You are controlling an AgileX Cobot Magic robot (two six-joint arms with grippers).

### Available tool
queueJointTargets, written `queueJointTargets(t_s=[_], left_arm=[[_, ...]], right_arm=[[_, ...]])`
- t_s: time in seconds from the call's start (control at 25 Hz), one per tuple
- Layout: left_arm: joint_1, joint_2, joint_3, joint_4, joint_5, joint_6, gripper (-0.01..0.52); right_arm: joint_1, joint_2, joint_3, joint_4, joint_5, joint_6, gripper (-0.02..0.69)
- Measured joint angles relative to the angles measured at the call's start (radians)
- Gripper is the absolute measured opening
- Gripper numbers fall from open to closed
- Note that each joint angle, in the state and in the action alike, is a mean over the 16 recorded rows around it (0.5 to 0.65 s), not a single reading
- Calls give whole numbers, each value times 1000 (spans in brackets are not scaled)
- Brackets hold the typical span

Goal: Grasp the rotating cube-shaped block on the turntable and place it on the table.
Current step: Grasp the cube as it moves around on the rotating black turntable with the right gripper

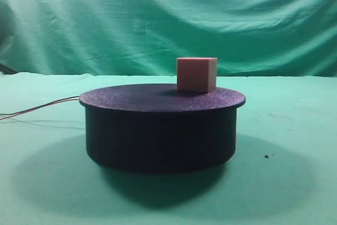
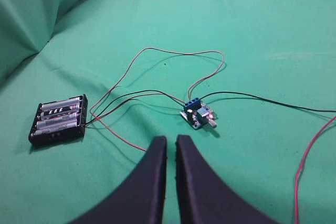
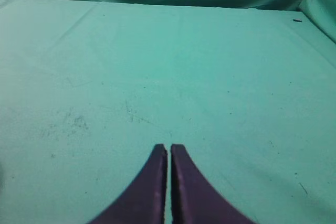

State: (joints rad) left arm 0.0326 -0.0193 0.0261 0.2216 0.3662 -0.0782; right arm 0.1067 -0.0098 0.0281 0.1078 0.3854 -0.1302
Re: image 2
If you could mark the blue motor controller board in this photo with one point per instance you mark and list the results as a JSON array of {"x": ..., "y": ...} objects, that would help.
[{"x": 198, "y": 114}]

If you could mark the top AA battery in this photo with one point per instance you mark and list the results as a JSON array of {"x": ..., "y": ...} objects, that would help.
[{"x": 60, "y": 104}]

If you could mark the black battery holder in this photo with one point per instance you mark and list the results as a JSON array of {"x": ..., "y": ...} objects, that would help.
[{"x": 64, "y": 132}]

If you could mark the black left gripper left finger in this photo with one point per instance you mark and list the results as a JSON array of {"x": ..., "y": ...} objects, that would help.
[{"x": 140, "y": 197}]

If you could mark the aa battery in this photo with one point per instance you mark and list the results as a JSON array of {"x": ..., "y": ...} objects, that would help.
[
  {"x": 60, "y": 104},
  {"x": 52, "y": 123}
]

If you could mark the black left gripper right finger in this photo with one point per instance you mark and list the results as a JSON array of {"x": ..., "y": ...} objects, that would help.
[{"x": 202, "y": 195}]

